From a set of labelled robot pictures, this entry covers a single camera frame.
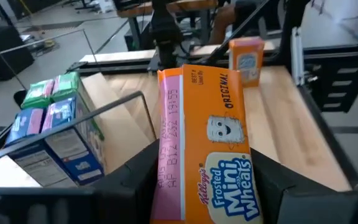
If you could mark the black floor cabinet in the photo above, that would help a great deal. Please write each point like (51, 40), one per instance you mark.
(2, 53)

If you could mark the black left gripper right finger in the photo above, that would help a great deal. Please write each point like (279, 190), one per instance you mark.
(306, 205)

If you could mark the black rounded bracket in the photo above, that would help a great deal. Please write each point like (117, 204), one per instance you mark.
(20, 98)

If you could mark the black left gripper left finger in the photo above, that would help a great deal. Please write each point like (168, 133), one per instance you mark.
(120, 193)

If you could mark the orange Frosted Mini Wheats box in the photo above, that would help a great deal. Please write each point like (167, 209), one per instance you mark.
(247, 62)
(216, 124)

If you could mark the person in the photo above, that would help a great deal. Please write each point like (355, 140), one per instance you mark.
(222, 21)

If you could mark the green cereal box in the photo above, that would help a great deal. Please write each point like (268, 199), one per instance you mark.
(38, 93)
(65, 85)

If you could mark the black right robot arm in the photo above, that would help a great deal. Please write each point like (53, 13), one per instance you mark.
(166, 31)

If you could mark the black control box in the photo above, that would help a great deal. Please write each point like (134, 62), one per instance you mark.
(322, 93)

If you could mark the wooden top desk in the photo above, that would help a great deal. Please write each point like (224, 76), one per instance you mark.
(197, 4)

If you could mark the silver aluminium extrusion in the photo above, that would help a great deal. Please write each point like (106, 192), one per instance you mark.
(297, 56)

